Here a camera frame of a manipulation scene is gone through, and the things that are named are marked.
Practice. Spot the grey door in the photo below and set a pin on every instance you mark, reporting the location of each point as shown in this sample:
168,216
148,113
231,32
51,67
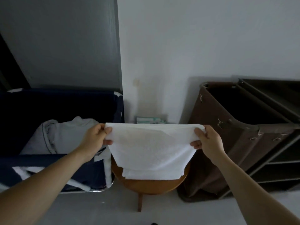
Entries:
65,44

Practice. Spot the person's left hand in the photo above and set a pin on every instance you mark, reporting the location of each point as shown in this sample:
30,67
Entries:
93,142

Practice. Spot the white pillowcase black piping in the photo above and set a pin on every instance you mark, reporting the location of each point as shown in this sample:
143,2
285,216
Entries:
63,135

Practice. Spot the brown housekeeping cart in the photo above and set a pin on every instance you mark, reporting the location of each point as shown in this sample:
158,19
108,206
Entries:
222,128

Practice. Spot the teal white boxes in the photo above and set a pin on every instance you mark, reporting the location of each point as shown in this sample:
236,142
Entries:
150,119

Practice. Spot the person's right hand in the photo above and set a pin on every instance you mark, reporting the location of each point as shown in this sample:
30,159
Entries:
213,145

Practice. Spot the grey door frame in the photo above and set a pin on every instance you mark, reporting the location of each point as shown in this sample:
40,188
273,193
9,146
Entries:
118,44

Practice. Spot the person's left forearm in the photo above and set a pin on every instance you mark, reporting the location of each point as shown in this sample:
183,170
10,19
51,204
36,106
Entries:
42,189

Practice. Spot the white towel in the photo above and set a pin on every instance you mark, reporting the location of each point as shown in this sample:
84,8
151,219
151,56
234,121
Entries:
150,147
152,174

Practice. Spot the navy laundry hamper white frame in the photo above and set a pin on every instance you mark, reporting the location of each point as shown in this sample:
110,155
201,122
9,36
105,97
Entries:
58,107

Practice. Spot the round wooden side table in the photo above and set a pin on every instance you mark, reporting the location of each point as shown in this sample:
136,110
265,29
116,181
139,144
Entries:
150,186

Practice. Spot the person's right forearm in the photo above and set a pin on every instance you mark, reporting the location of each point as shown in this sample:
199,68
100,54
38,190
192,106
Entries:
257,196

